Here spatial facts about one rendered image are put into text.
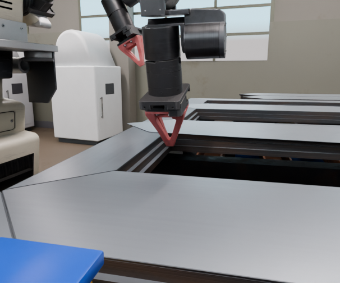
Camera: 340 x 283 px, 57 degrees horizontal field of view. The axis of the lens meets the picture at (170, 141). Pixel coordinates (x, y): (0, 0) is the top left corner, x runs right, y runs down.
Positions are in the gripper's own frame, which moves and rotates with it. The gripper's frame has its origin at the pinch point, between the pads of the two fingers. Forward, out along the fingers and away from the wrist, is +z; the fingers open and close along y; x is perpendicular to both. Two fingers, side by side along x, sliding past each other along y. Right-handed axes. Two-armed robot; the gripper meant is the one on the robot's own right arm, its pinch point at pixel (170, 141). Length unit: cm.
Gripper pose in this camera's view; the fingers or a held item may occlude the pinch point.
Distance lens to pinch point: 56.0
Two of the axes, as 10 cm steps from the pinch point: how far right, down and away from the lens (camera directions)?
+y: 2.2, -4.3, 8.7
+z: 0.8, 9.0, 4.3
